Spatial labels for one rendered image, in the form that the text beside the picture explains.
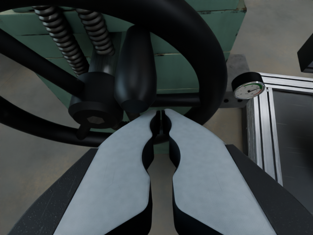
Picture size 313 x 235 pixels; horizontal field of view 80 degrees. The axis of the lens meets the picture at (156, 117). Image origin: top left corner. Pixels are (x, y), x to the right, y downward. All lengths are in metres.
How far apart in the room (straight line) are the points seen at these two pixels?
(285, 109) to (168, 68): 0.74
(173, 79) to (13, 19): 0.32
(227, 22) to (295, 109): 0.77
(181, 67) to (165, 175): 0.68
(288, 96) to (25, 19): 1.05
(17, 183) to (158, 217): 0.75
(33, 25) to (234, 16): 0.30
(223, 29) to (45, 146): 1.09
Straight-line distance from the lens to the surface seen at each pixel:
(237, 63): 0.55
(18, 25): 0.30
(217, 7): 0.36
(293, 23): 1.94
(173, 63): 0.43
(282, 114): 1.05
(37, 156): 1.25
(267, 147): 0.92
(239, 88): 0.43
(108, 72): 0.24
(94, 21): 0.23
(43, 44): 0.45
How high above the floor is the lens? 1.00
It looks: 62 degrees down
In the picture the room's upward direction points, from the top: 5 degrees counter-clockwise
